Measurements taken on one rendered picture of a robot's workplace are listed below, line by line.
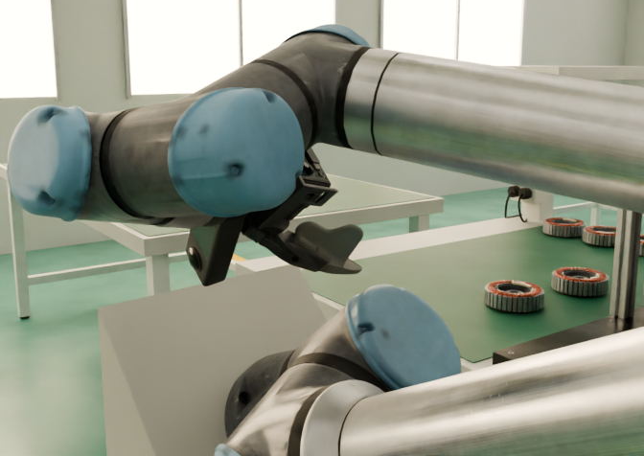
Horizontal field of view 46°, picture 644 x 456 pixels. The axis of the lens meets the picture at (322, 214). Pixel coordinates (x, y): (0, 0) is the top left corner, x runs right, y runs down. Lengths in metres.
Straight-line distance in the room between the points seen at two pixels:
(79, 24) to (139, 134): 4.81
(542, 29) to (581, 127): 7.46
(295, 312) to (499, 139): 0.47
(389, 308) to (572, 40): 7.70
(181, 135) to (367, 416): 0.22
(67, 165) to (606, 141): 0.33
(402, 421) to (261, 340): 0.39
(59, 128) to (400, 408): 0.28
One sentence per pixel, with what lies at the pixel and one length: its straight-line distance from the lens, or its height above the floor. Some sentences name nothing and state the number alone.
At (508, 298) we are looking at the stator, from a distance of 1.46.
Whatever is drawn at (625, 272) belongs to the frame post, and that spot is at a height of 0.85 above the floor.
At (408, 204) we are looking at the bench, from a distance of 2.56.
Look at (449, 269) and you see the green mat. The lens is 1.75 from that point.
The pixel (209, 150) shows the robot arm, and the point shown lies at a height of 1.17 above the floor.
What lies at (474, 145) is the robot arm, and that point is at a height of 1.16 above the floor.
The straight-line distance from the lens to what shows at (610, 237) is 2.05.
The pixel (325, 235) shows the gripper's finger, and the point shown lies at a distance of 0.70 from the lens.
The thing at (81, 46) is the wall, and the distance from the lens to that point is 5.28.
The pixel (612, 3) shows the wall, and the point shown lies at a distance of 8.81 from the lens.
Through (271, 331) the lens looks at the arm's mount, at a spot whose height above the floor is 0.92.
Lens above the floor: 1.21
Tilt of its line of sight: 11 degrees down
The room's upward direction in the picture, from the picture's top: straight up
